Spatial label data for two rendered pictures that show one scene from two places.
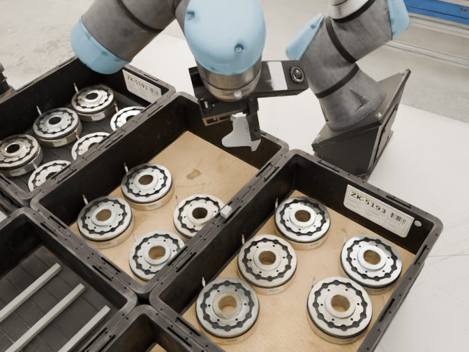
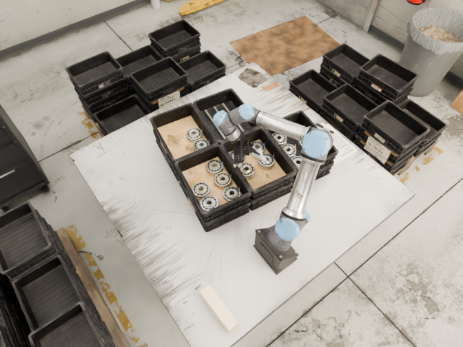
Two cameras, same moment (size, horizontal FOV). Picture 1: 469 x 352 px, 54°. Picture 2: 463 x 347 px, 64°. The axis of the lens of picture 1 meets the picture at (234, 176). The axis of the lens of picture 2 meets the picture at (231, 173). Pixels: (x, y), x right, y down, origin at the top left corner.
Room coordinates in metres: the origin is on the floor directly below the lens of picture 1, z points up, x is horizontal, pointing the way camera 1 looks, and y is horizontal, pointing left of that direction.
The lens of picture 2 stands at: (0.89, -1.15, 2.65)
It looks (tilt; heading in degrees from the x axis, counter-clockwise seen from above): 55 degrees down; 111
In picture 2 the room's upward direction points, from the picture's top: straight up
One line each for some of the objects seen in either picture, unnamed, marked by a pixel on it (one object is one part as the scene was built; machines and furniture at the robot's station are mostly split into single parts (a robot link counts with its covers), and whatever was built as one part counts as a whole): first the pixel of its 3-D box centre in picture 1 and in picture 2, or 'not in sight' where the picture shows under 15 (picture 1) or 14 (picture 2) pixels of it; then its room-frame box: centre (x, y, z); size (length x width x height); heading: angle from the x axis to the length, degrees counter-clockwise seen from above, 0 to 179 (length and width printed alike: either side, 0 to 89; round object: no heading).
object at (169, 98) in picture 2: not in sight; (169, 101); (-0.42, 0.82, 0.41); 0.31 x 0.02 x 0.16; 58
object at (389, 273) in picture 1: (370, 259); (209, 203); (0.41, -0.23, 0.86); 0.10 x 0.10 x 0.01
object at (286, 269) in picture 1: (266, 260); (222, 179); (0.42, -0.05, 0.86); 0.10 x 0.10 x 0.01
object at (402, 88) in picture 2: not in sight; (379, 91); (1.26, 1.62, 0.37); 0.42 x 0.34 x 0.46; 148
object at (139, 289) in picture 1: (165, 177); (257, 158); (0.57, 0.13, 0.92); 0.40 x 0.30 x 0.02; 139
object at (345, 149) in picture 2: not in sight; (330, 142); (0.95, 0.59, 0.70); 0.33 x 0.23 x 0.01; 148
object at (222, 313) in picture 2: not in sight; (218, 308); (0.65, -0.71, 0.73); 0.24 x 0.06 x 0.06; 149
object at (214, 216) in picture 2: (300, 278); (212, 183); (0.37, -0.10, 0.87); 0.40 x 0.30 x 0.11; 139
